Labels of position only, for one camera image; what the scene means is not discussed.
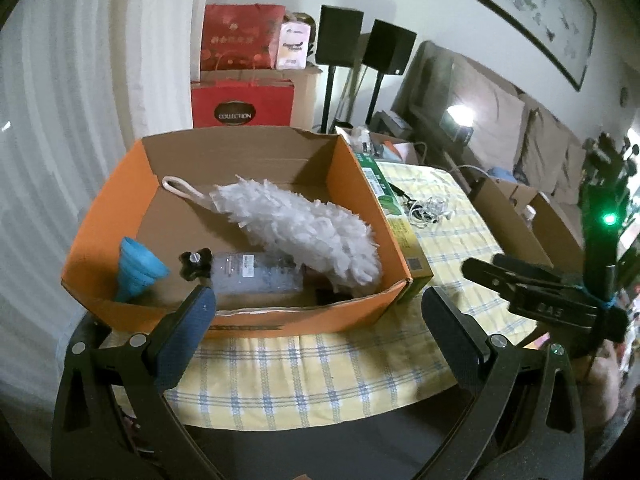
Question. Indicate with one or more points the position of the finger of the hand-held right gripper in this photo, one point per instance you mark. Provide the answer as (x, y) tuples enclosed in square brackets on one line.
[(492, 275), (525, 269)]

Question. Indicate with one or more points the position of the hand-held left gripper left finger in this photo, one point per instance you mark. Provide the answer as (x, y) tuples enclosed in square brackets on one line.
[(187, 340)]

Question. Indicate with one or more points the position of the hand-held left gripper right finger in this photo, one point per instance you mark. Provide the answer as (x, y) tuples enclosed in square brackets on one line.
[(455, 335)]

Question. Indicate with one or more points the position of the brown cardboard box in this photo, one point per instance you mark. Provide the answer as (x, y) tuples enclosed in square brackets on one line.
[(500, 220)]

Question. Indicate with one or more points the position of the blue collapsible funnel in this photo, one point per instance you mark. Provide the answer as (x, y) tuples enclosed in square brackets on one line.
[(142, 265)]

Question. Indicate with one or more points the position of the clear plastic bottle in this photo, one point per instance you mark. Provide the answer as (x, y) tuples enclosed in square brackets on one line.
[(250, 272)]

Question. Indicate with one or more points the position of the orange cardboard box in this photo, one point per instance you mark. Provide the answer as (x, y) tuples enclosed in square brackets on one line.
[(300, 317)]

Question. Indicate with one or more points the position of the white fluffy duster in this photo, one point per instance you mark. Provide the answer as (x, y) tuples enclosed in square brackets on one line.
[(300, 225)]

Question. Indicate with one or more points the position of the person's right hand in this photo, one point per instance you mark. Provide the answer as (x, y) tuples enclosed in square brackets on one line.
[(602, 380)]

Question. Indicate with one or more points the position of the black star knob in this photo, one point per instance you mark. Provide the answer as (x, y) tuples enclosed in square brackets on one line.
[(194, 265)]

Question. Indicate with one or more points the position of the brown sofa cushion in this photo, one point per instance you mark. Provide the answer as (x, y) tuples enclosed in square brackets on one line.
[(492, 105), (545, 152), (572, 175)]

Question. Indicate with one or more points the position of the green flat carton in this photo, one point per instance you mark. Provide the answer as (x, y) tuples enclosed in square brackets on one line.
[(400, 230)]

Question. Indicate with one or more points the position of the yellow checkered tablecloth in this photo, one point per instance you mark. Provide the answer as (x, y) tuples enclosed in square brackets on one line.
[(300, 370)]

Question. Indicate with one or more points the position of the black device with light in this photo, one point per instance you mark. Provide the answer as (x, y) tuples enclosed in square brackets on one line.
[(457, 127)]

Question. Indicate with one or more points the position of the black box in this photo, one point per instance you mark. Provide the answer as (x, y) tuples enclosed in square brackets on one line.
[(392, 122)]

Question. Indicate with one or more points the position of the brown sofa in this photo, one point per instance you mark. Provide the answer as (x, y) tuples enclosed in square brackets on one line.
[(430, 75)]

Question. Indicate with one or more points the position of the black speaker stand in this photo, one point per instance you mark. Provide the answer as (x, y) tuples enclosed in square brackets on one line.
[(328, 100), (376, 97)]

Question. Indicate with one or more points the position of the black speaker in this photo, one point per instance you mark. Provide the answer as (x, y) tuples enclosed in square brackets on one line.
[(390, 46), (340, 35)]

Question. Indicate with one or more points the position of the white curtain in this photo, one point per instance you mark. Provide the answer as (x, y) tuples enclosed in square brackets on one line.
[(75, 110)]

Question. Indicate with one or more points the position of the pink tissue pack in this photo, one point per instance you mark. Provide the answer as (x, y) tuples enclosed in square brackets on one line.
[(291, 45)]

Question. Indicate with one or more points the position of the framed wall painting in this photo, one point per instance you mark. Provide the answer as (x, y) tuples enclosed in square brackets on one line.
[(520, 5)]

